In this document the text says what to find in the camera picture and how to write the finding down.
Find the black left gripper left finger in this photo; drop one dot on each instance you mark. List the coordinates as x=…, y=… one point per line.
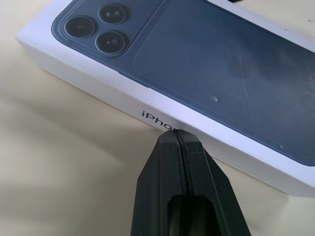
x=160, y=186

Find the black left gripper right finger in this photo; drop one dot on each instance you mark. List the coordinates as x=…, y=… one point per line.
x=214, y=191

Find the white box tray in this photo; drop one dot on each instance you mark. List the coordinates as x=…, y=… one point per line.
x=197, y=73

